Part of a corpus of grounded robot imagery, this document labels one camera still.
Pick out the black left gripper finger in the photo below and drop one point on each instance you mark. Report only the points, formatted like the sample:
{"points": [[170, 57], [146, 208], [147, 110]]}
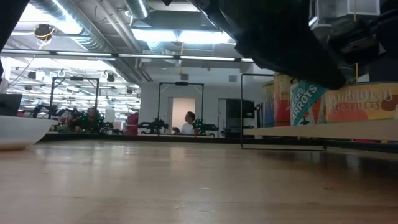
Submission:
{"points": [[295, 59]]}

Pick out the teal sliced carrots can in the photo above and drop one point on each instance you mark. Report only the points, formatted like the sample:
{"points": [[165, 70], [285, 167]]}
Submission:
{"points": [[306, 102]]}

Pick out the red and yellow corn can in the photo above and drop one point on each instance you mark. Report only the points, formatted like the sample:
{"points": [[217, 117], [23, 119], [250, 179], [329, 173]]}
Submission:
{"points": [[281, 102]]}

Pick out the short mushrooms can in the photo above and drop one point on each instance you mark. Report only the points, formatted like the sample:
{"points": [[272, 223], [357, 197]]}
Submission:
{"points": [[357, 102]]}

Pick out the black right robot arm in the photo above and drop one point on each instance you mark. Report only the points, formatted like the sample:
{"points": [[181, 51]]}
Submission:
{"points": [[390, 31]]}

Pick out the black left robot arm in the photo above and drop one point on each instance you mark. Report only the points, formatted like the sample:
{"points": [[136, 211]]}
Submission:
{"points": [[7, 25]]}

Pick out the black background robot arm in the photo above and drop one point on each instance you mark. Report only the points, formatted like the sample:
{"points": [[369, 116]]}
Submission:
{"points": [[206, 127], [154, 126]]}

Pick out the wooden shelf black metal legs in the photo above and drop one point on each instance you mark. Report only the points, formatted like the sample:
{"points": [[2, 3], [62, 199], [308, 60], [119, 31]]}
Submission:
{"points": [[342, 129]]}

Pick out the grey ceiling box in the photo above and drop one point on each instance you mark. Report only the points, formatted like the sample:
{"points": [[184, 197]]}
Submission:
{"points": [[348, 7]]}

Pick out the bright ceiling light panel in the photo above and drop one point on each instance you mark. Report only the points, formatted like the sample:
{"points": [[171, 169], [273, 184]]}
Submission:
{"points": [[186, 35]]}

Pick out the grey ceiling air unit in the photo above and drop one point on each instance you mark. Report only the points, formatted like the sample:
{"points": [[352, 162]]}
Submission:
{"points": [[180, 18]]}

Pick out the pale door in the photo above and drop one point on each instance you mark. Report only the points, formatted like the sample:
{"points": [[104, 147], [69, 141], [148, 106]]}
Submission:
{"points": [[180, 104]]}

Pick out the long overhead light bar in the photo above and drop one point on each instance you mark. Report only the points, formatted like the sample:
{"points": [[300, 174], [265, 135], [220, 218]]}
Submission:
{"points": [[146, 56]]}

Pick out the person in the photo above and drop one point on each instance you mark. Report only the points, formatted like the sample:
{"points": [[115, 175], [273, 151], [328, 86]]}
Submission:
{"points": [[90, 121], [188, 126]]}

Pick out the red background object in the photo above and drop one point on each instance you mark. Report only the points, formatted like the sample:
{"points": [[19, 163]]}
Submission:
{"points": [[133, 124]]}

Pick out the black monitor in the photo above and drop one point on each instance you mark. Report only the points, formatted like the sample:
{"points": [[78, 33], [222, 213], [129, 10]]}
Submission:
{"points": [[9, 105]]}

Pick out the round pale bowl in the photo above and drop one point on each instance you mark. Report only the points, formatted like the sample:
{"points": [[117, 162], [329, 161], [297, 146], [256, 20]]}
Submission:
{"points": [[18, 132]]}

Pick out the grey wall vent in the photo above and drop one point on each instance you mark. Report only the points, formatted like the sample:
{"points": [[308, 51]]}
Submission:
{"points": [[184, 77], [232, 78]]}

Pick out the black wall screen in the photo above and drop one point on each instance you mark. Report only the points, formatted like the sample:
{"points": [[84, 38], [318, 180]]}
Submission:
{"points": [[239, 107]]}

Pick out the black metal gantry frame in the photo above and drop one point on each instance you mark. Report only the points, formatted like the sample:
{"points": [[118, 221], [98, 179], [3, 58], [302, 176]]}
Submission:
{"points": [[74, 78], [181, 83]]}

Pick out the silver spiral ceiling duct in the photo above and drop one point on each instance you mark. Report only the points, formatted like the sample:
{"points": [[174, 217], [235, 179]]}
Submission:
{"points": [[136, 7]]}

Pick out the black metal table frame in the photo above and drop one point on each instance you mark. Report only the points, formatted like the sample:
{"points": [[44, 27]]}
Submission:
{"points": [[155, 138]]}

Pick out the long silver ceiling duct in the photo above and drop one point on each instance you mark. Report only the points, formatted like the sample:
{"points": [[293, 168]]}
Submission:
{"points": [[90, 37]]}

